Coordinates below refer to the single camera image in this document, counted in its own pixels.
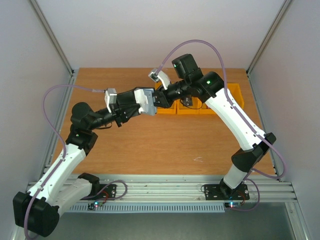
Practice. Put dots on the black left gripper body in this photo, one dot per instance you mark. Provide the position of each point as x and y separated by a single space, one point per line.
117 114

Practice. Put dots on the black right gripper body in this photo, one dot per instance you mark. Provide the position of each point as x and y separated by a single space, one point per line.
163 97

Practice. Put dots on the black leather card holder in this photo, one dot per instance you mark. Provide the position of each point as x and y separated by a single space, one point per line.
140 97

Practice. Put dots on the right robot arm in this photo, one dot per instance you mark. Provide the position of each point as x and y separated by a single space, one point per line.
210 89

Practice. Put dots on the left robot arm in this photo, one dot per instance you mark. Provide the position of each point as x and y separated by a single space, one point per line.
39 209

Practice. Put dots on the black card in bin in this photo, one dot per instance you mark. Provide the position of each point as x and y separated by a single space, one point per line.
187 101

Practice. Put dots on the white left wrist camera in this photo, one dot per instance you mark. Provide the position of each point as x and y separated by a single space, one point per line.
110 98

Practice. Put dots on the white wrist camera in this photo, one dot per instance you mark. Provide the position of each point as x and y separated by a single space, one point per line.
159 76
110 98

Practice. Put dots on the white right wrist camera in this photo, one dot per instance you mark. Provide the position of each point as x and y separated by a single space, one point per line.
159 76

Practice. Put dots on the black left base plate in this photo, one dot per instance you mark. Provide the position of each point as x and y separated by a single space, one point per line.
108 192

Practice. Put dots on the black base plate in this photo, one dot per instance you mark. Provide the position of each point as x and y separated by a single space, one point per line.
108 192
212 192

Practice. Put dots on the grey slotted cable duct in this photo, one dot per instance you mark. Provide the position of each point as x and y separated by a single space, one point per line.
148 207

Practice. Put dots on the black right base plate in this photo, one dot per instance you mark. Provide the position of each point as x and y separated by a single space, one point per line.
212 192

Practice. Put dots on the aluminium rail base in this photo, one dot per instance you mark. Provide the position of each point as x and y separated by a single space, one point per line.
161 188

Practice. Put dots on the aluminium frame post left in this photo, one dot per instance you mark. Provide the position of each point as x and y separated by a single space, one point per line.
51 35

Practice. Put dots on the aluminium frame post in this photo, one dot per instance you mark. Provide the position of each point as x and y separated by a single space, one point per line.
51 35
280 15

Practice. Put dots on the aluminium frame post right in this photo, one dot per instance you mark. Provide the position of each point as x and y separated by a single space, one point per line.
280 15

